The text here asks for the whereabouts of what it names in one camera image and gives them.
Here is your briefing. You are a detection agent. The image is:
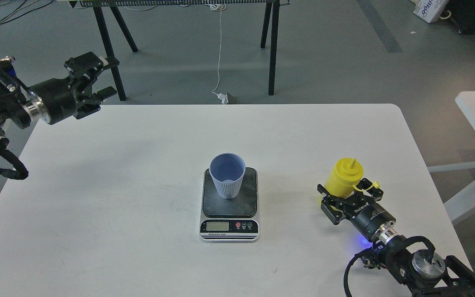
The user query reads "white cardboard box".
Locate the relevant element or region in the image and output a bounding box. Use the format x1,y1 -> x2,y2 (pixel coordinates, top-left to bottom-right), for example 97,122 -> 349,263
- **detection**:
411,0 -> 451,23

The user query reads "blue ribbed plastic cup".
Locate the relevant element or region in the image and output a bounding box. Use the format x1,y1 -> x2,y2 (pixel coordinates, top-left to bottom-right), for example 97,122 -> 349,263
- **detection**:
209,153 -> 246,199

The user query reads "yellow squeeze bottle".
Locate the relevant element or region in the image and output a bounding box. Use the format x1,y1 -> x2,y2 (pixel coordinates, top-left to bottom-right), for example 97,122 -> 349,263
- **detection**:
324,158 -> 364,197

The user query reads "white hanging cable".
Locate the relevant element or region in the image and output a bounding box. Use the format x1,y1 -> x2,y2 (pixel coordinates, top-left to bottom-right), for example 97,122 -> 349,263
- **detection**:
211,4 -> 224,96

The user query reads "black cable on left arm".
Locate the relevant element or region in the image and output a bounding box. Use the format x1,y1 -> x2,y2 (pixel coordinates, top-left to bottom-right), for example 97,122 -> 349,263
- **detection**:
0,138 -> 30,180

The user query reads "digital kitchen scale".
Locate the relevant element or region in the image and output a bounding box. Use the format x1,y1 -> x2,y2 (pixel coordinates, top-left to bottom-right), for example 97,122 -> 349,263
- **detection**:
199,167 -> 260,243

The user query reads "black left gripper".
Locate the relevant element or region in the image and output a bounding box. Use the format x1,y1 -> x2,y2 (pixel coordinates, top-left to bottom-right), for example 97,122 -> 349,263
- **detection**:
28,52 -> 120,125

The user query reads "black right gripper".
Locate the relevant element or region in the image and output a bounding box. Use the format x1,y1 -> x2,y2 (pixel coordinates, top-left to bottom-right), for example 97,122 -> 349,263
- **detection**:
317,178 -> 396,243

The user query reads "black trestle table background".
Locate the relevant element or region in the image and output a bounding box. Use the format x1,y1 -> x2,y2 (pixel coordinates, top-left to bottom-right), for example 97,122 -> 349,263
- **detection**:
56,0 -> 292,101

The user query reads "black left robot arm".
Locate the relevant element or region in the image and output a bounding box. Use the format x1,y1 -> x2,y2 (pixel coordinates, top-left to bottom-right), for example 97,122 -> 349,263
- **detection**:
0,52 -> 119,180

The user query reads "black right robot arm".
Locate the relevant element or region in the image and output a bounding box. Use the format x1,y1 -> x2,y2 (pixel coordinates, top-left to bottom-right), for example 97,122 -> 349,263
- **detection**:
317,178 -> 475,297

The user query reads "white power adapter on floor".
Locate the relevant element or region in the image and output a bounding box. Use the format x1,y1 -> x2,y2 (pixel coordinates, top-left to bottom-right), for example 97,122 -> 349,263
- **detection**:
216,92 -> 238,105

